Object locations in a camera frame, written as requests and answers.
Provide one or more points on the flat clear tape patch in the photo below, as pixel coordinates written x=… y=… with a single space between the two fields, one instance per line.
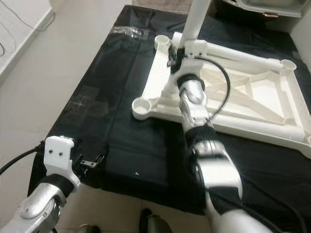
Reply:
x=95 y=102

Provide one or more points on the white plastic children table top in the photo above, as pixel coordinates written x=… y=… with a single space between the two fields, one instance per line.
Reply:
x=262 y=92

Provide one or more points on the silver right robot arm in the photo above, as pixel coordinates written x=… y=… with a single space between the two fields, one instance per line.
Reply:
x=194 y=107

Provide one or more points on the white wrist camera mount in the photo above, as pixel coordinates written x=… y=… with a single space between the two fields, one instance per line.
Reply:
x=194 y=48
x=60 y=155

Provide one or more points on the beige patterned bench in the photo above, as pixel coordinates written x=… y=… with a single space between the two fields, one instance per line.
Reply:
x=160 y=2

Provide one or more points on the crumpled clear tape strip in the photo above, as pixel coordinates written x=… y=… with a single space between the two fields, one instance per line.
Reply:
x=131 y=33

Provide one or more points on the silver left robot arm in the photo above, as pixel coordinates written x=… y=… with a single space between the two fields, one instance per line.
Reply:
x=41 y=208

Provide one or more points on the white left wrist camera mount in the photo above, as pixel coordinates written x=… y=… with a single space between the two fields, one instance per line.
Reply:
x=60 y=155

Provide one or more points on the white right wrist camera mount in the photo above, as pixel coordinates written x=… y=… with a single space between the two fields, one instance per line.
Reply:
x=194 y=48

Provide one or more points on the black tablecloth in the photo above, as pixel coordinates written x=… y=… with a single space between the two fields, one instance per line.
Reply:
x=126 y=160

